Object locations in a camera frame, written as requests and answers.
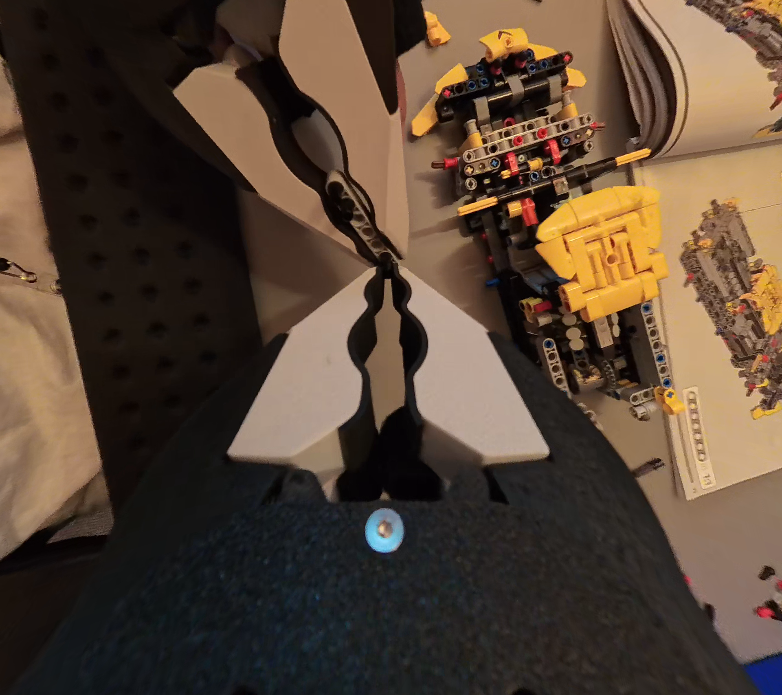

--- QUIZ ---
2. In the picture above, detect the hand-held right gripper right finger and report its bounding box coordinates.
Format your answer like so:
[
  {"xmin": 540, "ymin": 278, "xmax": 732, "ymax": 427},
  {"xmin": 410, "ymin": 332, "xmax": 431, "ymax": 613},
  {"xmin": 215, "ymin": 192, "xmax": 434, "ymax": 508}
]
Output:
[{"xmin": 384, "ymin": 269, "xmax": 551, "ymax": 500}]

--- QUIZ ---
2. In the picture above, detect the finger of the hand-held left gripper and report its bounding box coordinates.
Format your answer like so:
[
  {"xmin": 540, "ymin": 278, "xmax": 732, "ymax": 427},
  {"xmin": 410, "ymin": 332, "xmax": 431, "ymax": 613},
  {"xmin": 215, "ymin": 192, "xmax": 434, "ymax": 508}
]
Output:
[
  {"xmin": 278, "ymin": 0, "xmax": 410, "ymax": 260},
  {"xmin": 173, "ymin": 64, "xmax": 376, "ymax": 267}
]

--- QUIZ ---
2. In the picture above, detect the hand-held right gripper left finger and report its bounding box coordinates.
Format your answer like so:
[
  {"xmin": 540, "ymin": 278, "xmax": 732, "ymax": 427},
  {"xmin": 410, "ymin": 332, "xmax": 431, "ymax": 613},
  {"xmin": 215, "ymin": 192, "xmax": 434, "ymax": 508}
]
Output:
[{"xmin": 226, "ymin": 269, "xmax": 392, "ymax": 501}]

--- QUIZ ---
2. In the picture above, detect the grey desk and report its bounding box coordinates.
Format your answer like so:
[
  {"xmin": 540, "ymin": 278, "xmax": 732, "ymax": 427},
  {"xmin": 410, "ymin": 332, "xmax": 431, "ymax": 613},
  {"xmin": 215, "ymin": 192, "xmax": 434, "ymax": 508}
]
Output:
[{"xmin": 235, "ymin": 0, "xmax": 782, "ymax": 684}]

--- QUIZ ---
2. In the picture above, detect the black dimpled armrest pad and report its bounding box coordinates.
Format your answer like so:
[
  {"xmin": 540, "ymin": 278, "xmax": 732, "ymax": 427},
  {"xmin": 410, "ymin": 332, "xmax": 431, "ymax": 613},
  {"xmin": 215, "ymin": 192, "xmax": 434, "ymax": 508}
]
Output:
[{"xmin": 0, "ymin": 0, "xmax": 270, "ymax": 525}]

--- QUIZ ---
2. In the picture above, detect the partly built toy car model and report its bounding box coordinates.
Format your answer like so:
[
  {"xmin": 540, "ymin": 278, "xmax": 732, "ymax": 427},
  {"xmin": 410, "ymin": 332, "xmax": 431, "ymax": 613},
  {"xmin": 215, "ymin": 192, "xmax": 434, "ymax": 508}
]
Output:
[{"xmin": 411, "ymin": 26, "xmax": 686, "ymax": 422}]

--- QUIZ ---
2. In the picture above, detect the open instruction booklet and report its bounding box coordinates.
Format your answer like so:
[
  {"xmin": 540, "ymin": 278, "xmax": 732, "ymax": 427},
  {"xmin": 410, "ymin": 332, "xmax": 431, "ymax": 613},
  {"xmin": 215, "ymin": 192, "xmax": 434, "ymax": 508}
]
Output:
[{"xmin": 595, "ymin": 0, "xmax": 782, "ymax": 501}]

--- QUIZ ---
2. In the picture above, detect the large scatter of coloured pins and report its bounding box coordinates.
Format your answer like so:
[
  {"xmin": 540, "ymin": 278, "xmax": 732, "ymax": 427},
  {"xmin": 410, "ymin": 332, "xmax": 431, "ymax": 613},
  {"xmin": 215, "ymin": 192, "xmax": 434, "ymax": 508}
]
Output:
[{"xmin": 629, "ymin": 457, "xmax": 782, "ymax": 629}]

